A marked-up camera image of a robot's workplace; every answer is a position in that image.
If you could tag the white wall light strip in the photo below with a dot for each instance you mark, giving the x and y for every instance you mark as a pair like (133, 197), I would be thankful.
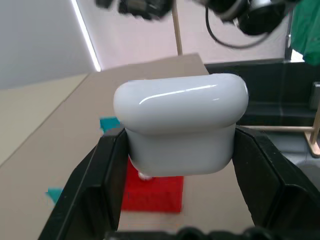
(86, 35)

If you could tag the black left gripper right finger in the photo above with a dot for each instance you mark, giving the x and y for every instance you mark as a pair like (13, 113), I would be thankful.
(272, 190)

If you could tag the red square pad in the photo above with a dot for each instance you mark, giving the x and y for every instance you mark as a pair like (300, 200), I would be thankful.
(152, 195)

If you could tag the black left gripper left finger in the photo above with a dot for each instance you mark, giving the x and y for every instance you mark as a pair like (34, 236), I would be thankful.
(85, 200)

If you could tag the grey metal pole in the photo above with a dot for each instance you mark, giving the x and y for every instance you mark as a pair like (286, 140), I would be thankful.
(288, 40)

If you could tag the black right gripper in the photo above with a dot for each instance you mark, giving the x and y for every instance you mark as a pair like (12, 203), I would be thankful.
(140, 7)

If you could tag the light wooden rack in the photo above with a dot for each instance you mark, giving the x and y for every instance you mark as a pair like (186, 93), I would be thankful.
(311, 140)

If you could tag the green cloth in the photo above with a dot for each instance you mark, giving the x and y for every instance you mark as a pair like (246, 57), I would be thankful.
(306, 27)

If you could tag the upright wooden post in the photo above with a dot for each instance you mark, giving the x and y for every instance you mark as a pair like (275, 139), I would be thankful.
(177, 30)

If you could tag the white earbud case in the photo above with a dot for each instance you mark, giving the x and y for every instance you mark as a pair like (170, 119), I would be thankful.
(180, 125)

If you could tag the teal tape mark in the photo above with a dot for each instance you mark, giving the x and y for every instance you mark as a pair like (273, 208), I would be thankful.
(108, 123)
(55, 194)

